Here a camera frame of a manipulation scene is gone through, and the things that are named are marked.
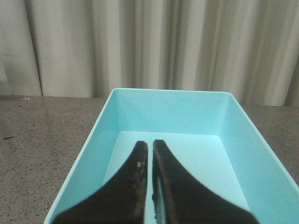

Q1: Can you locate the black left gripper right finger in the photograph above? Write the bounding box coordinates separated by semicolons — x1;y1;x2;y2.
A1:
152;140;258;224

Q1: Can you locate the light blue plastic box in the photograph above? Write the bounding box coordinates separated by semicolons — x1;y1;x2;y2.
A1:
45;88;299;224

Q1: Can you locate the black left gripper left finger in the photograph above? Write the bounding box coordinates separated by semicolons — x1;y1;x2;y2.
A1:
53;141;148;224

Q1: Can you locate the grey pleated curtain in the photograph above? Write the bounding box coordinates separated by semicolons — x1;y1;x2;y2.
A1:
0;0;299;106

